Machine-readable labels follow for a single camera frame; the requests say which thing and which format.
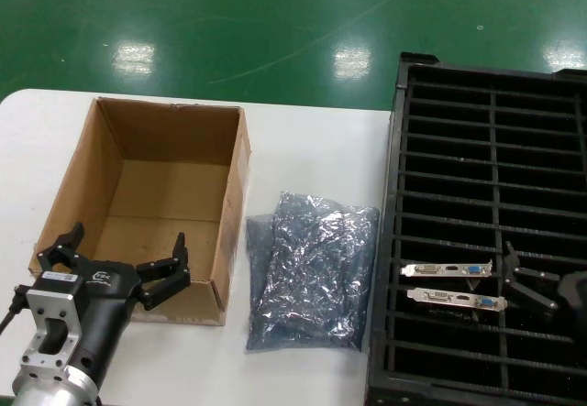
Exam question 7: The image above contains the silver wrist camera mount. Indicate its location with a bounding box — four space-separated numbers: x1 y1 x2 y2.
18 271 88 382

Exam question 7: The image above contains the black slotted container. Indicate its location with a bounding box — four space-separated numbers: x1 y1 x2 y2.
366 51 587 401

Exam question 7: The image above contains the grey antistatic bag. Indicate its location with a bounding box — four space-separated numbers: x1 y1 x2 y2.
245 213 279 288
246 190 382 355

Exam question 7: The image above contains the graphics card with metal bracket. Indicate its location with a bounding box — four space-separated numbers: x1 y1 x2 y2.
406 286 511 314
399 258 497 280

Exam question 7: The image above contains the brown cardboard box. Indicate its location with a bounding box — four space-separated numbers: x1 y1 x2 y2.
28 96 253 328

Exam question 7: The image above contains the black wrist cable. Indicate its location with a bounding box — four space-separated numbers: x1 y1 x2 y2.
0 283 28 336

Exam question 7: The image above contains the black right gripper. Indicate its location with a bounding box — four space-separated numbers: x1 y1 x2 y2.
501 240 587 324

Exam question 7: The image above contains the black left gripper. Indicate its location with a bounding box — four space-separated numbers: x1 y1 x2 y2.
36 221 192 383

